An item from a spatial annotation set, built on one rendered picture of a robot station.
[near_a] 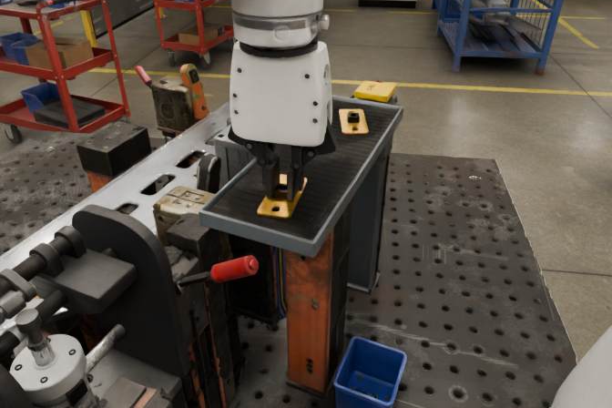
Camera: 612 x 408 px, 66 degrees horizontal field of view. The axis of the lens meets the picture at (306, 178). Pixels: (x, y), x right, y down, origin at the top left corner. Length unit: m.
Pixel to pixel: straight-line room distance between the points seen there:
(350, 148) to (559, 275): 1.85
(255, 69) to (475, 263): 0.87
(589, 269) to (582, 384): 2.30
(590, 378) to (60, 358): 0.42
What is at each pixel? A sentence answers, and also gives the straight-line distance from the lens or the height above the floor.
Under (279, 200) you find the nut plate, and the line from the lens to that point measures 0.54.
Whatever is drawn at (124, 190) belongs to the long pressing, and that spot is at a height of 1.00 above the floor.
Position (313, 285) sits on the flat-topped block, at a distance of 0.72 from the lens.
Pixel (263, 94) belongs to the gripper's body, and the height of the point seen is 1.29.
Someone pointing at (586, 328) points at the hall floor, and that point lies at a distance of 2.22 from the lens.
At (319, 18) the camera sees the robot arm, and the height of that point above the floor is 1.36.
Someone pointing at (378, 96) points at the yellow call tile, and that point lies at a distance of 0.83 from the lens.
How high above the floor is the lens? 1.47
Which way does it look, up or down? 32 degrees down
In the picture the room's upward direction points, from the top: straight up
